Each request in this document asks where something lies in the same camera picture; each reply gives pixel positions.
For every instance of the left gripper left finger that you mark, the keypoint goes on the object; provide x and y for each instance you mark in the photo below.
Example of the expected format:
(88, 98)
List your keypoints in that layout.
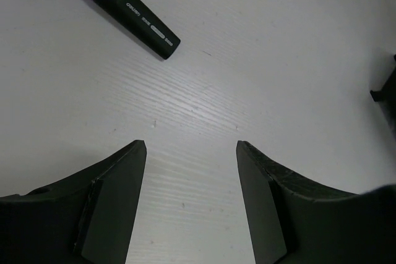
(87, 217)

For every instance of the black two-compartment organizer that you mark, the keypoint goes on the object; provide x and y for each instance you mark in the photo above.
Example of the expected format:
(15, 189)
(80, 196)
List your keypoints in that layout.
(382, 90)

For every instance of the black purple-capped marker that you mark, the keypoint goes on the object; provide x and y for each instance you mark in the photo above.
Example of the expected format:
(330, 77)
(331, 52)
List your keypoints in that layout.
(139, 20)

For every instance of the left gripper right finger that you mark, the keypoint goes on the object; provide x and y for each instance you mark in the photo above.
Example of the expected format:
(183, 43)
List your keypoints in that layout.
(293, 219)

